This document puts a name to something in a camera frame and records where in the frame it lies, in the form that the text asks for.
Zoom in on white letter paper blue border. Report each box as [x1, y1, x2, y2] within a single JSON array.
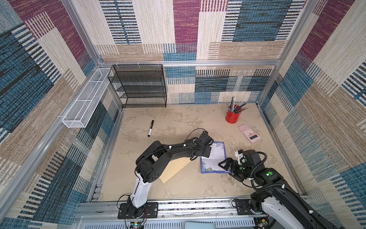
[[200, 142, 229, 174]]

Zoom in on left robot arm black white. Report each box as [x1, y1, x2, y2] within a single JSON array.
[[126, 131, 214, 218]]

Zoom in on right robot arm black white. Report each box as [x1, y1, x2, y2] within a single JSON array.
[[218, 150, 336, 229]]

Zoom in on tan manila envelope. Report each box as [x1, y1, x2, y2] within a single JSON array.
[[159, 157, 191, 184]]

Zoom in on pink calculator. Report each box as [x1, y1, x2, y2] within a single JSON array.
[[238, 124, 262, 143]]

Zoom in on red pen cup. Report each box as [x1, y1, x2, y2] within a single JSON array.
[[226, 107, 241, 124]]

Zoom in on pens in red cup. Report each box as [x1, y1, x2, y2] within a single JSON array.
[[228, 96, 247, 114]]

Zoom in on black and white marker pen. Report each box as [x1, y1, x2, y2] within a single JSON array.
[[147, 120, 154, 137]]

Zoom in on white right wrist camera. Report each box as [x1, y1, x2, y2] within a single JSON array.
[[234, 149, 244, 165]]

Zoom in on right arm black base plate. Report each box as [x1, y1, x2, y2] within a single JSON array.
[[232, 198, 255, 216]]

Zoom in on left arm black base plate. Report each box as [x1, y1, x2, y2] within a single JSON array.
[[117, 202, 159, 219]]

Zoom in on black mesh wire shelf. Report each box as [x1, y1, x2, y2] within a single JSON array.
[[108, 64, 167, 108]]

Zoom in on white mesh wire basket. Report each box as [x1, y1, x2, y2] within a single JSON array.
[[62, 68, 110, 128]]

